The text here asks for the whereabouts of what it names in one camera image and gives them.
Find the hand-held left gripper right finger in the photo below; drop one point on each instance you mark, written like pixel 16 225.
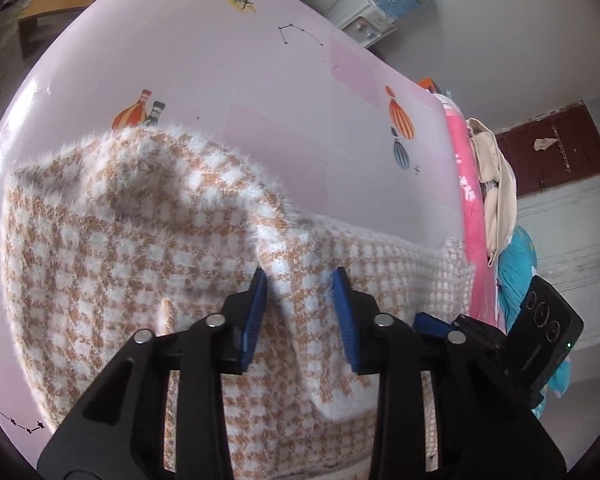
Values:
pixel 345 325

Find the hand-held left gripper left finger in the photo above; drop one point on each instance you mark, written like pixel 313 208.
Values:
pixel 252 315

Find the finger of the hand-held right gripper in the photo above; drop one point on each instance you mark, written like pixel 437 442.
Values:
pixel 432 324

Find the beige houndstooth knit coat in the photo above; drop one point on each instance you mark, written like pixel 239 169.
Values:
pixel 130 260

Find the teal quilt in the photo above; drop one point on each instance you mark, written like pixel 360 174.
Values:
pixel 515 260

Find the pink floral blanket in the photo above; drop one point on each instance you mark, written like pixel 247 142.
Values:
pixel 467 200

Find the cream garment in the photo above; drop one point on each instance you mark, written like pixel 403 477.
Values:
pixel 495 185

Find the dark red door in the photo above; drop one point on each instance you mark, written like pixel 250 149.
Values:
pixel 570 160

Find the small white hanging cloth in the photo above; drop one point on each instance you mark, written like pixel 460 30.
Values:
pixel 544 145

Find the orange object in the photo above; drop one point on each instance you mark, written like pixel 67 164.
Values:
pixel 430 85

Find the lilac balloon print bed sheet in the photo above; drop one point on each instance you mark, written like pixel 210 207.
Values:
pixel 230 60

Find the white water dispenser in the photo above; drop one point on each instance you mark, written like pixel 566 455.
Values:
pixel 360 17

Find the light wooden bench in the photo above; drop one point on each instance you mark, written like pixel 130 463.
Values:
pixel 60 5

